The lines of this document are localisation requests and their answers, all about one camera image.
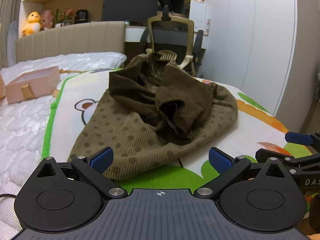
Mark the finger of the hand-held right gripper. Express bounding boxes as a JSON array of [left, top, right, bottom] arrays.
[[255, 148, 320, 171], [285, 131, 320, 146]]

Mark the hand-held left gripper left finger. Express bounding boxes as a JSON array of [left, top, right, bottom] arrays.
[[37, 147, 127, 200]]

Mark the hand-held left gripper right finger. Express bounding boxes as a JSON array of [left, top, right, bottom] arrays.
[[194, 147, 287, 201]]

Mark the brown dotted corduroy garment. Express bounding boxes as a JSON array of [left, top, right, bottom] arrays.
[[67, 51, 238, 180]]

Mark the cartoon printed mat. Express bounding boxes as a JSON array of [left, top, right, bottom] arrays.
[[41, 67, 320, 205]]

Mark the pink gift box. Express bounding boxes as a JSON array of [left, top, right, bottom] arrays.
[[5, 66, 61, 104]]

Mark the white wardrobe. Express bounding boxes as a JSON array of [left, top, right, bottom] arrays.
[[202, 0, 300, 117]]

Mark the beige padded headboard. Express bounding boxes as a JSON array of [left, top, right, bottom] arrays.
[[15, 21, 125, 63]]

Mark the white desk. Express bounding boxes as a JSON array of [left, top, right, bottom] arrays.
[[124, 26, 150, 43]]

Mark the beige mesh office chair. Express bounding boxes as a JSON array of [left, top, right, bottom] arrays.
[[140, 0, 204, 77]]

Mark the black round appliance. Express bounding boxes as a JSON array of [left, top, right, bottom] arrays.
[[75, 9, 90, 25]]

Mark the white cabinet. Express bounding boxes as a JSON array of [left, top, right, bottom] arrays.
[[189, 0, 212, 49]]

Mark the potted plant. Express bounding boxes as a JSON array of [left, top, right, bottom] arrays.
[[54, 7, 75, 28]]

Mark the grey curtain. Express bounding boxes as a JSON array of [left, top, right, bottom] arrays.
[[6, 20, 19, 67]]

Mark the pink plush toy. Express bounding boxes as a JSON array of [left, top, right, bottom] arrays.
[[40, 10, 54, 30]]

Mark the yellow plush duck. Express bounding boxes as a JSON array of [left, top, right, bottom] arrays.
[[22, 11, 42, 37]]

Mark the black computer monitor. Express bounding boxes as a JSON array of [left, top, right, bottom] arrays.
[[101, 0, 160, 27]]

